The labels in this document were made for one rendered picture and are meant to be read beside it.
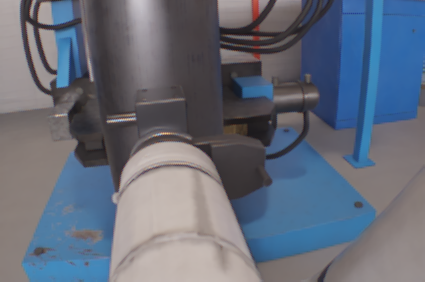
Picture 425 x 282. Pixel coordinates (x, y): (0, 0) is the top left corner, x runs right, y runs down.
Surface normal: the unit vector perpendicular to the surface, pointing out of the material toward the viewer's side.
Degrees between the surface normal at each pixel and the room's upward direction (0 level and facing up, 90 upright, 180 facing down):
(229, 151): 90
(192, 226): 2
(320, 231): 90
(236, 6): 90
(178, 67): 90
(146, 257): 20
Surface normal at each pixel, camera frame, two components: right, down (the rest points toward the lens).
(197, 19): 0.72, 0.22
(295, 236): 0.18, 0.35
